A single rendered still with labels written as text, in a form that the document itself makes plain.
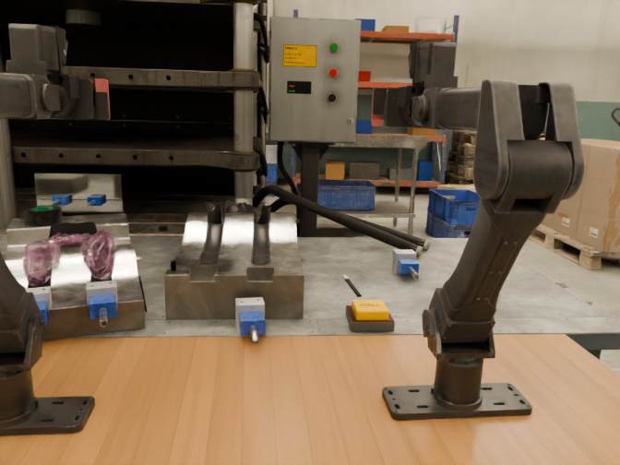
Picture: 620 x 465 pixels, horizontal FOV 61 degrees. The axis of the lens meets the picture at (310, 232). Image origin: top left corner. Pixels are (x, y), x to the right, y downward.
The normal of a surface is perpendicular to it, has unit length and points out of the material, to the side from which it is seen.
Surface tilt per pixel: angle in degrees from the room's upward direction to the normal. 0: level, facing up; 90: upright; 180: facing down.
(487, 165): 90
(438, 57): 89
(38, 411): 0
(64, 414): 0
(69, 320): 90
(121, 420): 0
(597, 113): 90
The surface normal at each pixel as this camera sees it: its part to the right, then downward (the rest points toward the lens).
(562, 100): 0.11, -0.21
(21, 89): 1.00, -0.01
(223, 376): 0.03, -0.97
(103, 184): 0.08, 0.25
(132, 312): 0.37, 0.24
